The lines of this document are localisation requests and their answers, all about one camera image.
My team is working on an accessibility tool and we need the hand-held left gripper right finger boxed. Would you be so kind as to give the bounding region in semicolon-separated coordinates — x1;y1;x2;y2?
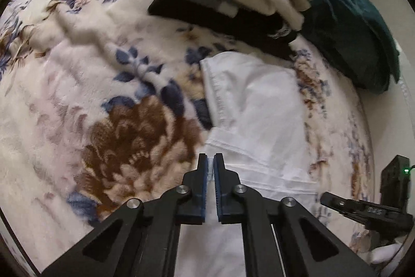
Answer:
213;153;381;277

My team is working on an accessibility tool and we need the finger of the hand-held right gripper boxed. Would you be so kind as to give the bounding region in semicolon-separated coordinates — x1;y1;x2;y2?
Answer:
320;192;368;220

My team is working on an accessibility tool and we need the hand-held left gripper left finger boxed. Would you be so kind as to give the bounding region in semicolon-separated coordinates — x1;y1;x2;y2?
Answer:
40;153;209;277

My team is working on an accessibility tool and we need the white t-shirt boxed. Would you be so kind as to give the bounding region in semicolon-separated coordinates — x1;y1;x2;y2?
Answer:
177;51;328;277

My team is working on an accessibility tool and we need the person's right forearm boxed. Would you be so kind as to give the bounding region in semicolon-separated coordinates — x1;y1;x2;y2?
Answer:
368;240;407;265

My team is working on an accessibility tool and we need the white headboard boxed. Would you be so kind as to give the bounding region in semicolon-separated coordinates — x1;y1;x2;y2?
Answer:
350;0;415;174

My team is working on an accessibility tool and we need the floral bed blanket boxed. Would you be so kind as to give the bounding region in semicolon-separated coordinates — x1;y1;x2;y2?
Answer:
0;0;377;274

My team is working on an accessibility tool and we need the black printed folded garment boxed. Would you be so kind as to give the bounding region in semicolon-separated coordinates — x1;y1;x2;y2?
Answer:
147;0;300;61

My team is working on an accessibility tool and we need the dark teal plush blanket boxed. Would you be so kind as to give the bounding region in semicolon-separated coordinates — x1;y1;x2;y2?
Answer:
268;0;401;94

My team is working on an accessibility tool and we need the beige folded garment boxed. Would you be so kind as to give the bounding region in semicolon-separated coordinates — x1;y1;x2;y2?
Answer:
204;0;306;31

